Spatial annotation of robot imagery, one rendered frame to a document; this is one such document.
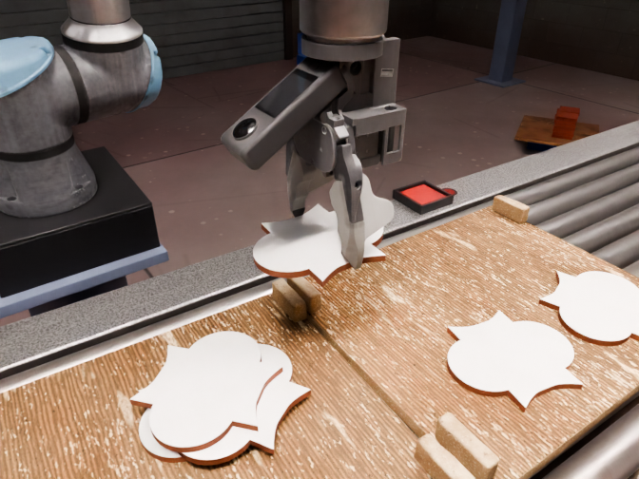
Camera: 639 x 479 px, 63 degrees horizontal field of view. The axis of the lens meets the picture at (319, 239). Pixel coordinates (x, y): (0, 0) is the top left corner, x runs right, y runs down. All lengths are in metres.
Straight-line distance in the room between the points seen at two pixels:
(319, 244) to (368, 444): 0.20
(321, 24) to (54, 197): 0.55
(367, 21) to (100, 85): 0.51
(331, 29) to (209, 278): 0.42
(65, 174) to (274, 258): 0.45
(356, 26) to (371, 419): 0.35
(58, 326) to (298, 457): 0.36
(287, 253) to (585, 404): 0.33
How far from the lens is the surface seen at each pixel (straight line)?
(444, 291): 0.69
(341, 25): 0.44
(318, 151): 0.48
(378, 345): 0.60
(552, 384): 0.59
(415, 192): 0.94
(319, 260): 0.51
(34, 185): 0.87
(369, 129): 0.48
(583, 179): 1.14
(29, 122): 0.84
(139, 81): 0.89
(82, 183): 0.91
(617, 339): 0.68
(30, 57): 0.83
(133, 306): 0.72
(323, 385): 0.55
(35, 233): 0.86
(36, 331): 0.73
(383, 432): 0.52
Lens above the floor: 1.34
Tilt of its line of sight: 32 degrees down
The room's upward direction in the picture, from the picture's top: straight up
